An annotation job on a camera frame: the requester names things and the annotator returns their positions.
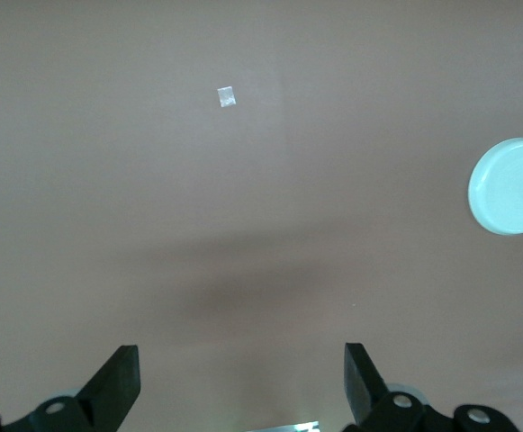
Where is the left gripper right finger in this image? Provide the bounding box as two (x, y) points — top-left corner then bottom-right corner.
(341, 342), (521, 432)

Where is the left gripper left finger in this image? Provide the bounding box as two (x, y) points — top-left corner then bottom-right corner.
(0, 344), (140, 432)

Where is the pale green round plate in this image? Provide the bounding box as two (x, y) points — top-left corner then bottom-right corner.
(466, 137), (523, 236)

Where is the metal base mounting plate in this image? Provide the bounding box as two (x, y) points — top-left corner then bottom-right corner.
(245, 420), (320, 432)

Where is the brown table cover sheet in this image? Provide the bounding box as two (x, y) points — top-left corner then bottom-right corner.
(0, 0), (523, 432)

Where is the small square tape patch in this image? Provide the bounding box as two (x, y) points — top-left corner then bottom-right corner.
(216, 85), (238, 110)

